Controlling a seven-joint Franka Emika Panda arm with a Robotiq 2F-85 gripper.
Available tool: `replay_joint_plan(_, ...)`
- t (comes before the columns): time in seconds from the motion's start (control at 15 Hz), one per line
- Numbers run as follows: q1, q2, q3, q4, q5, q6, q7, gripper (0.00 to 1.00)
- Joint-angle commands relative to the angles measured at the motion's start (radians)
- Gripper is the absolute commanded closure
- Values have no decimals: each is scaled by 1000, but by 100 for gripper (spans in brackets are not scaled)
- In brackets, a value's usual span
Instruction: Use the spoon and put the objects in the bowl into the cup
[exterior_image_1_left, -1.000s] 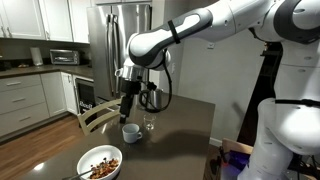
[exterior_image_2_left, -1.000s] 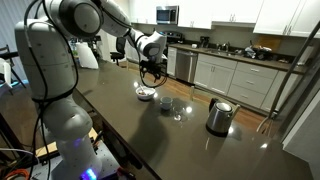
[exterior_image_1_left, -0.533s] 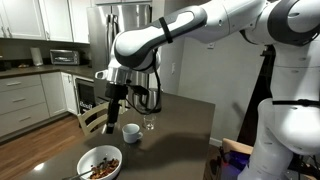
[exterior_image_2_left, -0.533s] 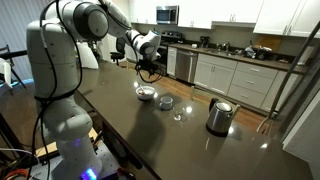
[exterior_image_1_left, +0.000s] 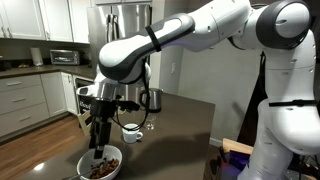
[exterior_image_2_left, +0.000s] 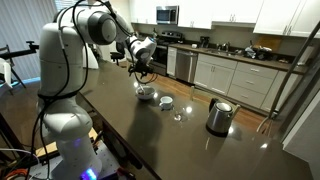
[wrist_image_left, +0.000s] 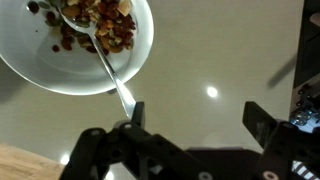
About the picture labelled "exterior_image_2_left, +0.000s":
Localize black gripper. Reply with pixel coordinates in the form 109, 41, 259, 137
127, 60, 155, 81

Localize white bowl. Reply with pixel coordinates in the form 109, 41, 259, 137
134, 85, 157, 102

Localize white cup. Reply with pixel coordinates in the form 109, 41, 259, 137
159, 95, 174, 111

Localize black stainless stove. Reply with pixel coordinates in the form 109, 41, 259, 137
151, 30, 185, 77

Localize black office chair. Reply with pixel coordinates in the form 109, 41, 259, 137
109, 41, 127, 67

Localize narrow white cabinet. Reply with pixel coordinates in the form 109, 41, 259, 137
166, 46, 178, 78

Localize stainless dishwasher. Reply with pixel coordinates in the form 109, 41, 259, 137
175, 49, 199, 84

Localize white rounded object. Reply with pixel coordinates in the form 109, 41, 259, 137
83, 43, 100, 70

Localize small clear glass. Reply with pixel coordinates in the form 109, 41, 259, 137
173, 108, 184, 123

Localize white upper cabinets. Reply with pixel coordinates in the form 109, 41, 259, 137
253, 0, 320, 39
177, 0, 264, 30
129, 0, 158, 26

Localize stainless microwave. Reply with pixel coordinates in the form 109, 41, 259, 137
155, 5, 180, 26

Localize black coffee maker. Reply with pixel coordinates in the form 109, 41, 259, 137
199, 35, 211, 49

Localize stainless steel kettle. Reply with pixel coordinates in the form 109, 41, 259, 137
205, 97, 242, 138

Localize metal sink faucet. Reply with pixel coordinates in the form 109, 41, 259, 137
220, 41, 232, 53

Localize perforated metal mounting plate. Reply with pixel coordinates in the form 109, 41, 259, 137
28, 143, 121, 180

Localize white window blinds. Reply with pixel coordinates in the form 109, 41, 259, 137
54, 0, 78, 11

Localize white lower cabinets with drawers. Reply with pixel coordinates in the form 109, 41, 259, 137
193, 53, 301, 113

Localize dish rack with items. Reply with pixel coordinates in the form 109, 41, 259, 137
244, 44, 274, 62

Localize dark kitchen countertop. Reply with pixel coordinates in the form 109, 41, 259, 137
178, 43, 309, 75

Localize grey vertical blinds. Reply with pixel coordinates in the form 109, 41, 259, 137
0, 0, 58, 81

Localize wooden cutting board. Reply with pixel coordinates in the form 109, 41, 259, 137
254, 34, 284, 53

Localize white paper towel roll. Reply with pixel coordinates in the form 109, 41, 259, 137
297, 44, 316, 67

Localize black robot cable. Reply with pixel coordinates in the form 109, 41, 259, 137
24, 0, 159, 180

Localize black camera boom stand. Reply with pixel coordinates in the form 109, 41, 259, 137
0, 40, 40, 89

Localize orange cable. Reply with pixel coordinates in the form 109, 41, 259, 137
2, 168, 32, 180

